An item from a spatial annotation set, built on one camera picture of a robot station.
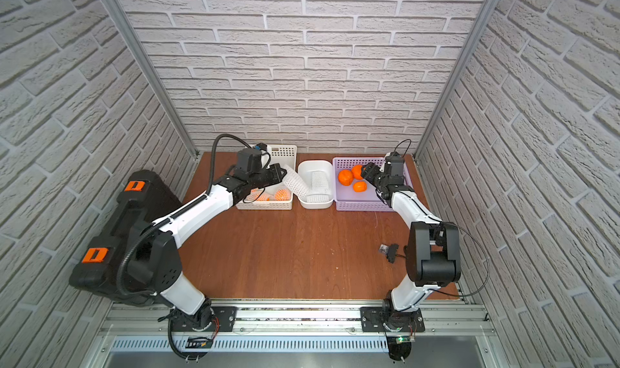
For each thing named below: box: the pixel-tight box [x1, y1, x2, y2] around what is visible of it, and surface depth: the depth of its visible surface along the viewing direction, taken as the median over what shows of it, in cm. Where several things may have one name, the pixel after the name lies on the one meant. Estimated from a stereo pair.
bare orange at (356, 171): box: [351, 164, 364, 180], surface depth 109 cm
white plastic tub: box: [297, 159, 335, 210], surface depth 107 cm
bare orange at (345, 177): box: [337, 169, 354, 187], surface depth 106 cm
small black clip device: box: [378, 243, 400, 264], surface depth 89 cm
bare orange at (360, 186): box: [352, 180, 368, 193], surface depth 105 cm
